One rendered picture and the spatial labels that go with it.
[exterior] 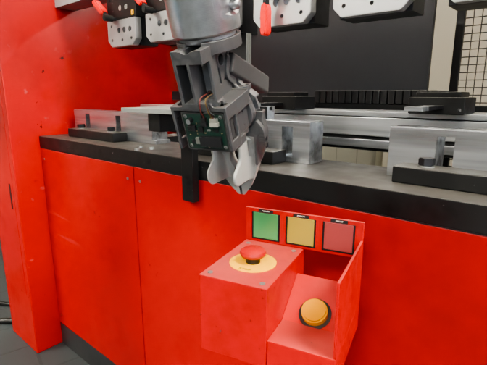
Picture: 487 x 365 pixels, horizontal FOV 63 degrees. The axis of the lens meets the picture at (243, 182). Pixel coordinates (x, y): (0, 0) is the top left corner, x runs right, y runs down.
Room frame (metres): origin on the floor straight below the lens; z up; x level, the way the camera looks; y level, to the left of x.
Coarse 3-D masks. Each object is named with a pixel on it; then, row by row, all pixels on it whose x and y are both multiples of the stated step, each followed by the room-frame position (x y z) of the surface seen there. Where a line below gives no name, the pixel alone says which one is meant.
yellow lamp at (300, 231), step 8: (288, 224) 0.63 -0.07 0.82; (296, 224) 0.62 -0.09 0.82; (304, 224) 0.62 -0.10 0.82; (312, 224) 0.61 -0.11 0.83; (288, 232) 0.63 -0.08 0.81; (296, 232) 0.62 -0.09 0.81; (304, 232) 0.62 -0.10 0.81; (312, 232) 0.61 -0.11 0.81; (288, 240) 0.63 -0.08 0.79; (296, 240) 0.62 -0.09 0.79; (304, 240) 0.61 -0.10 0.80; (312, 240) 0.61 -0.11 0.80
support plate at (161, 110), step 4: (124, 108) 0.90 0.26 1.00; (128, 108) 0.89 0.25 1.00; (132, 108) 0.88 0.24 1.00; (136, 108) 0.87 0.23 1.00; (140, 108) 0.86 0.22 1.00; (144, 108) 0.86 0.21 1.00; (148, 108) 0.86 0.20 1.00; (152, 108) 0.86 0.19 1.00; (156, 108) 0.86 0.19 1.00; (160, 108) 0.86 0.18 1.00; (164, 108) 0.86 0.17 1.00; (168, 108) 0.86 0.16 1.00; (132, 112) 0.88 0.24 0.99; (136, 112) 0.87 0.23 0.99; (140, 112) 0.86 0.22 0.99; (144, 112) 0.85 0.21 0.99; (148, 112) 0.84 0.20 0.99; (152, 112) 0.83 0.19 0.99; (156, 112) 0.83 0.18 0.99; (160, 112) 0.82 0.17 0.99; (164, 112) 0.81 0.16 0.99; (168, 112) 0.80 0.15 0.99
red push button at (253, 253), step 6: (246, 246) 0.57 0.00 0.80; (252, 246) 0.57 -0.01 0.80; (258, 246) 0.57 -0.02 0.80; (240, 252) 0.56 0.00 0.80; (246, 252) 0.55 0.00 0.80; (252, 252) 0.55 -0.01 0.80; (258, 252) 0.55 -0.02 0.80; (264, 252) 0.56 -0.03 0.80; (246, 258) 0.55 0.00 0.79; (252, 258) 0.55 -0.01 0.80; (258, 258) 0.55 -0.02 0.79; (252, 264) 0.55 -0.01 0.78
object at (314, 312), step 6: (312, 300) 0.53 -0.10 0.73; (318, 300) 0.53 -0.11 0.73; (306, 306) 0.53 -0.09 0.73; (312, 306) 0.53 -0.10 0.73; (318, 306) 0.52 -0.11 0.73; (324, 306) 0.52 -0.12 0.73; (306, 312) 0.52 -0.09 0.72; (312, 312) 0.52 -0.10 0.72; (318, 312) 0.52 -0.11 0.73; (324, 312) 0.51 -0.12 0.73; (306, 318) 0.51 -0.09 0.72; (312, 318) 0.51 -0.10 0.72; (318, 318) 0.51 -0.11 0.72; (324, 318) 0.51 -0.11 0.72; (312, 324) 0.51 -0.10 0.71; (318, 324) 0.51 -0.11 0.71
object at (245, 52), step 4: (244, 36) 1.03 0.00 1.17; (248, 36) 1.03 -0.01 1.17; (244, 40) 1.03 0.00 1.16; (248, 40) 1.03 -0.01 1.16; (244, 44) 1.03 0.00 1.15; (248, 44) 1.03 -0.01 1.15; (236, 48) 1.04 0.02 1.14; (240, 48) 1.04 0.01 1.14; (244, 48) 1.03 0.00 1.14; (248, 48) 1.03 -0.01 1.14; (236, 52) 1.04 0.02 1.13; (240, 52) 1.04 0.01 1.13; (244, 52) 1.03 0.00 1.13; (248, 52) 1.03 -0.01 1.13; (240, 56) 1.04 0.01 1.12; (244, 56) 1.03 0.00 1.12; (248, 56) 1.03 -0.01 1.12; (248, 60) 1.03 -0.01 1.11
